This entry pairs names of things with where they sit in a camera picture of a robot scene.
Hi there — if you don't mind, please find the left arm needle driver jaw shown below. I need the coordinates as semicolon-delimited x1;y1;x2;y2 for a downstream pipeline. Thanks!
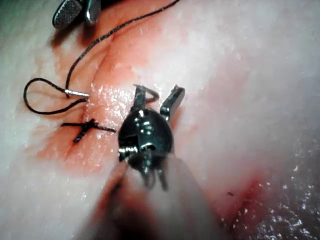
159;84;186;125
129;84;147;113

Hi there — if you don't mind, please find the right arm needle driver jaw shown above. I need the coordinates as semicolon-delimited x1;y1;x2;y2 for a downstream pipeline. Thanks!
51;0;81;30
83;0;102;25

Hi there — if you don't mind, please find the left arm needle driver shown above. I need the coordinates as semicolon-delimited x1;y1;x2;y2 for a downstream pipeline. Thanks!
117;108;174;168

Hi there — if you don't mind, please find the curved needle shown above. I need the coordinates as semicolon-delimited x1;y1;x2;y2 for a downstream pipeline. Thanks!
64;84;161;103

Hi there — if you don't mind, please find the black thread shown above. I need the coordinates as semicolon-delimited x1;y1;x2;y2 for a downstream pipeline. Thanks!
23;0;181;116

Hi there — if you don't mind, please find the tissue pad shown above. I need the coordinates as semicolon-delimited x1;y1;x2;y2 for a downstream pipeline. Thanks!
0;0;320;240

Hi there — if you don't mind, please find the black stitching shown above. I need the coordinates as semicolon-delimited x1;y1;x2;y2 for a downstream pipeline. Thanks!
61;117;117;144

